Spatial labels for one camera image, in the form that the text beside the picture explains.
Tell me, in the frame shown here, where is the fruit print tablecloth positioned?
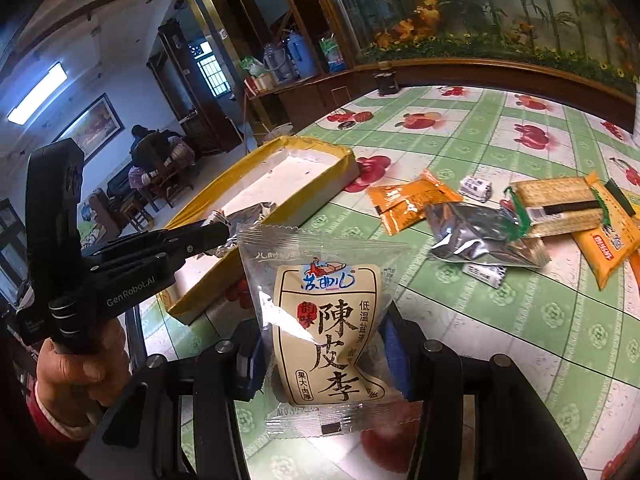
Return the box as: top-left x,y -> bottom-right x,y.
142,85 -> 640,480

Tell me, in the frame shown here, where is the dark wooden cabinet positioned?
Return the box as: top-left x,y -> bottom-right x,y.
146,20 -> 241,156

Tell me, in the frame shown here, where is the wooden chair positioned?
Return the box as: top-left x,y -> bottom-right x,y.
135,135 -> 193,208

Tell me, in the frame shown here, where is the framed wall picture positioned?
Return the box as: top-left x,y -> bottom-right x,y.
52,92 -> 125,163

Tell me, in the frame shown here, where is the grey thermos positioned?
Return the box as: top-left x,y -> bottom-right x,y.
262,42 -> 293,83

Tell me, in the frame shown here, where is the yellow biscuit packet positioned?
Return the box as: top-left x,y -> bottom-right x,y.
570,170 -> 640,291

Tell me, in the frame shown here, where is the ceiling tube lamp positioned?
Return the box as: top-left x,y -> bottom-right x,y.
6,62 -> 68,125

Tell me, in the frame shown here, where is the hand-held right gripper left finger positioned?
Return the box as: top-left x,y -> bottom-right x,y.
75,330 -> 273,480

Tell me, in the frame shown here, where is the green and white bag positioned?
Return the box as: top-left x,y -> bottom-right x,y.
319,32 -> 347,75

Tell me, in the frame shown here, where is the orange snack packet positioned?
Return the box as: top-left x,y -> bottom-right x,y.
367,169 -> 465,213
380,202 -> 438,237

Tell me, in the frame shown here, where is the person's left forearm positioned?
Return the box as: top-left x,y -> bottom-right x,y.
20,380 -> 101,461

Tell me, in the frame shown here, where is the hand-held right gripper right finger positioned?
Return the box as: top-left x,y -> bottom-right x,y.
377,310 -> 588,480

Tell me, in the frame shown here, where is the clear plum snack packet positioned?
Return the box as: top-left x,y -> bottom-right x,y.
236,225 -> 423,441

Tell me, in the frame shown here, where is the blue thermos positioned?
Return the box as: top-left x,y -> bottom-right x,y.
286,30 -> 318,78

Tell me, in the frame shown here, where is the large silver foil packet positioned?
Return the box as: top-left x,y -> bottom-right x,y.
425,202 -> 551,267

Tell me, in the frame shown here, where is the cracker pack with green ends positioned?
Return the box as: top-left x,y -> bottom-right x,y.
502,176 -> 608,238

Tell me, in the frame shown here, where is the small white candy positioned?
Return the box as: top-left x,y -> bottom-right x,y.
462,262 -> 507,289
459,176 -> 494,203

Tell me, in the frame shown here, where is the small black box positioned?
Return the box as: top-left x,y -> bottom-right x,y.
374,60 -> 401,97

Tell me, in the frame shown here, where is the person's left hand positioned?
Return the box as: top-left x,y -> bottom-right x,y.
35,319 -> 131,408

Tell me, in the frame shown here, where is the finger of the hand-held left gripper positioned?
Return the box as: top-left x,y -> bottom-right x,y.
80,221 -> 232,266
87,253 -> 182,282

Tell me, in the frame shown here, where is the yellow plastic bag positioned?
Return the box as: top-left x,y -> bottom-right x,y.
157,135 -> 361,326

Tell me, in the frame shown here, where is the wooden sideboard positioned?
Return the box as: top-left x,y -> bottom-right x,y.
245,67 -> 381,146

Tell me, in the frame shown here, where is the large fish tank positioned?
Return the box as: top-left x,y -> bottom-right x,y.
320,0 -> 640,101

